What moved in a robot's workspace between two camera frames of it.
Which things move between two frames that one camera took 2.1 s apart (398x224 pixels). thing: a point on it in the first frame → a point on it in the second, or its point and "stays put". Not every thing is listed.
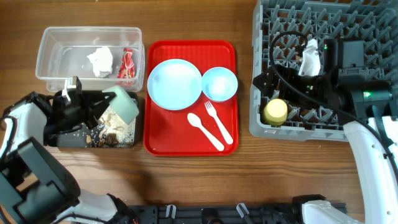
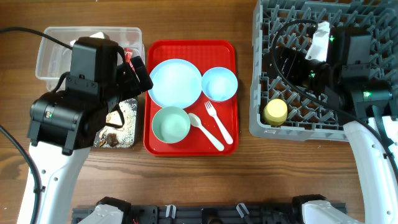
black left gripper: x=91 y=99 → x=133 y=87
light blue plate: x=174 y=84 stays put
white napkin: x=102 y=59 → x=98 y=35
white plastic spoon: x=195 y=121 stays put
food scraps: x=112 y=131 stays put
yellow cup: x=275 y=111 stays put
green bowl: x=122 y=104 → x=170 y=124
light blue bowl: x=219 y=84 stays put
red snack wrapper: x=127 y=70 stays put
